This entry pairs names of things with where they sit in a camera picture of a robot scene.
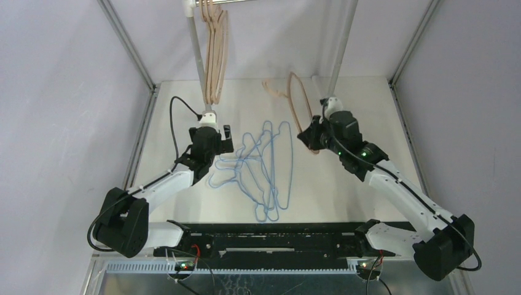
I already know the metal clothes rack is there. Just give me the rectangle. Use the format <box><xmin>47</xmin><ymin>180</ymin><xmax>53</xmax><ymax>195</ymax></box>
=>
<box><xmin>182</xmin><ymin>1</ymin><xmax>359</xmax><ymax>111</ymax></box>

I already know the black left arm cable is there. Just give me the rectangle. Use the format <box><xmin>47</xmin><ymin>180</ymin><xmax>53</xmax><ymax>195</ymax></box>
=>
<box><xmin>86</xmin><ymin>96</ymin><xmax>205</xmax><ymax>253</ymax></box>

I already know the beige plastic hanger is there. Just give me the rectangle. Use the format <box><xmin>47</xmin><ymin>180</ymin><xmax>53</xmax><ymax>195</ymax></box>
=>
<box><xmin>210</xmin><ymin>1</ymin><xmax>225</xmax><ymax>104</ymax></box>
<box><xmin>261</xmin><ymin>71</ymin><xmax>313</xmax><ymax>134</ymax></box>
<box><xmin>200</xmin><ymin>1</ymin><xmax>214</xmax><ymax>106</ymax></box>
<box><xmin>216</xmin><ymin>10</ymin><xmax>229</xmax><ymax>104</ymax></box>

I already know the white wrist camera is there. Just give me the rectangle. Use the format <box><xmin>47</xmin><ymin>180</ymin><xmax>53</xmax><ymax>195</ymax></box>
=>
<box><xmin>199</xmin><ymin>111</ymin><xmax>219</xmax><ymax>130</ymax></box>
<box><xmin>320</xmin><ymin>96</ymin><xmax>345</xmax><ymax>120</ymax></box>

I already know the electronics board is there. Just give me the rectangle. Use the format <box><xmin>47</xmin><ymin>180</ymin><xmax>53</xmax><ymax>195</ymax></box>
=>
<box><xmin>356</xmin><ymin>264</ymin><xmax>381</xmax><ymax>281</ymax></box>
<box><xmin>174</xmin><ymin>262</ymin><xmax>196</xmax><ymax>272</ymax></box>

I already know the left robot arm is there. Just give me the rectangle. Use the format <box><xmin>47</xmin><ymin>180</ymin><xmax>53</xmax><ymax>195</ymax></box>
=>
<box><xmin>87</xmin><ymin>125</ymin><xmax>234</xmax><ymax>258</ymax></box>

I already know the white slotted cable duct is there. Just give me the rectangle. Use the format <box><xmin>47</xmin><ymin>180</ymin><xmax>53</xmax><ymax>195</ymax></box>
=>
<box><xmin>105</xmin><ymin>261</ymin><xmax>356</xmax><ymax>275</ymax></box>

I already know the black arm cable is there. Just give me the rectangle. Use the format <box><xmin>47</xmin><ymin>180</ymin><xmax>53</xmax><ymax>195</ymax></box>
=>
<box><xmin>86</xmin><ymin>96</ymin><xmax>205</xmax><ymax>253</ymax></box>
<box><xmin>321</xmin><ymin>100</ymin><xmax>483</xmax><ymax>273</ymax></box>

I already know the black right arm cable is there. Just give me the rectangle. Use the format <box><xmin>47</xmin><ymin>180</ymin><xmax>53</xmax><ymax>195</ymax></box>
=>
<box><xmin>321</xmin><ymin>100</ymin><xmax>483</xmax><ymax>273</ymax></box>

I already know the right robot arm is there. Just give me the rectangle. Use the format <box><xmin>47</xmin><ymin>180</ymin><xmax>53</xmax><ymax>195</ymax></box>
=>
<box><xmin>297</xmin><ymin>111</ymin><xmax>482</xmax><ymax>281</ymax></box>

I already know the left electronics board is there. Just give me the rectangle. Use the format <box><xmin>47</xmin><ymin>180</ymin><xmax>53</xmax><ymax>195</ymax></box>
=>
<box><xmin>174</xmin><ymin>262</ymin><xmax>196</xmax><ymax>272</ymax></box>

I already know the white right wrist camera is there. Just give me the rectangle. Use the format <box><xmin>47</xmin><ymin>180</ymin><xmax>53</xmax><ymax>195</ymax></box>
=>
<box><xmin>320</xmin><ymin>96</ymin><xmax>345</xmax><ymax>120</ymax></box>

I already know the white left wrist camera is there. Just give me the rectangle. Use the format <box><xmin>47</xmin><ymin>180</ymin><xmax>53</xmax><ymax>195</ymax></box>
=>
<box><xmin>199</xmin><ymin>111</ymin><xmax>219</xmax><ymax>130</ymax></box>

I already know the right electronics board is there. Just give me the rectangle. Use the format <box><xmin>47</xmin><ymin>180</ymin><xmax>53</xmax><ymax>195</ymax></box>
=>
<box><xmin>356</xmin><ymin>264</ymin><xmax>381</xmax><ymax>281</ymax></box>

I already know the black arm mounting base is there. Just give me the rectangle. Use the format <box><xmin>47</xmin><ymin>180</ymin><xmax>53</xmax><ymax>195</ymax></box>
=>
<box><xmin>153</xmin><ymin>222</ymin><xmax>392</xmax><ymax>267</ymax></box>

